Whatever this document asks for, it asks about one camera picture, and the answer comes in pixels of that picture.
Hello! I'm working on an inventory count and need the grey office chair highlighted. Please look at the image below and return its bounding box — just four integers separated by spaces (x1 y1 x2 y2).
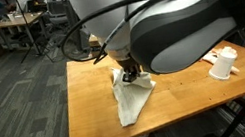
44 0 73 33

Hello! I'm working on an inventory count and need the white towel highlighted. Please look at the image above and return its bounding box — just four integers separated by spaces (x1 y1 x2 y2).
107 60 164 129

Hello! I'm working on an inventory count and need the white paper cup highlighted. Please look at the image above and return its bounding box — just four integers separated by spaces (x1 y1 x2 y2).
204 43 243 83

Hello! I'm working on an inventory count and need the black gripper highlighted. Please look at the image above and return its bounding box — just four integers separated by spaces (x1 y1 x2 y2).
116 54 144 85

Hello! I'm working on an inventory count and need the black tripod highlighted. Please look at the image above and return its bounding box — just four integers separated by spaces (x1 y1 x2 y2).
9 0 55 69

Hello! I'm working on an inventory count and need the black table frame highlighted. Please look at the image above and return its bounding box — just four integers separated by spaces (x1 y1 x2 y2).
83 89 245 137

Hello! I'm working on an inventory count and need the small cardboard box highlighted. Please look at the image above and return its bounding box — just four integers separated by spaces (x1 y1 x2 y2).
86 31 104 58

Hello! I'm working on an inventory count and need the small white desk cup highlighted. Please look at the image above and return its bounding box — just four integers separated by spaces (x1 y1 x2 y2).
6 11 17 24

